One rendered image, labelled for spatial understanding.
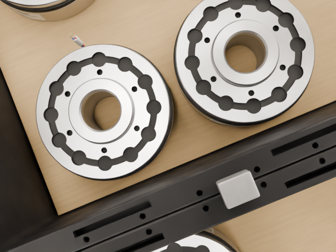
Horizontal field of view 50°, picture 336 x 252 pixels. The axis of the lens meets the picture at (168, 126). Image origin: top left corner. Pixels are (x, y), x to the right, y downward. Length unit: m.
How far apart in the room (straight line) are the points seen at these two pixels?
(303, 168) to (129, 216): 0.10
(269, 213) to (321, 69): 0.12
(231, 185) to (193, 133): 0.12
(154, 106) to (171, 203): 0.09
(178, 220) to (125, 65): 0.13
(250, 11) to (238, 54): 0.04
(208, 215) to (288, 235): 0.13
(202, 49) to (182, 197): 0.12
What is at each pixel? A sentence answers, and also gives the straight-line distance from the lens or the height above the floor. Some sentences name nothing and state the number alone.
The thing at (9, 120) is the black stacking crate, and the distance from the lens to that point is 0.31.
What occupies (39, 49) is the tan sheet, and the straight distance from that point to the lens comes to 0.33.
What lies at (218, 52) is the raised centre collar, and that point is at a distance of 0.27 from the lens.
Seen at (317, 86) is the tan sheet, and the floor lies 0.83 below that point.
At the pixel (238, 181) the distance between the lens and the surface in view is 0.18.
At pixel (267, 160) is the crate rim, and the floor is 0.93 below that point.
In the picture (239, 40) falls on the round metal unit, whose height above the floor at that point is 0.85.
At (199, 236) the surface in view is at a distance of 0.27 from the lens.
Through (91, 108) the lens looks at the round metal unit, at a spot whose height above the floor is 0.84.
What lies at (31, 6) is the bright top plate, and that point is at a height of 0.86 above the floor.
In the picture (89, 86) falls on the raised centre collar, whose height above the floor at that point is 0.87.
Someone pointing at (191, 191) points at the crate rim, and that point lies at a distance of 0.20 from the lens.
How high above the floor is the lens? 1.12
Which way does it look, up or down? 86 degrees down
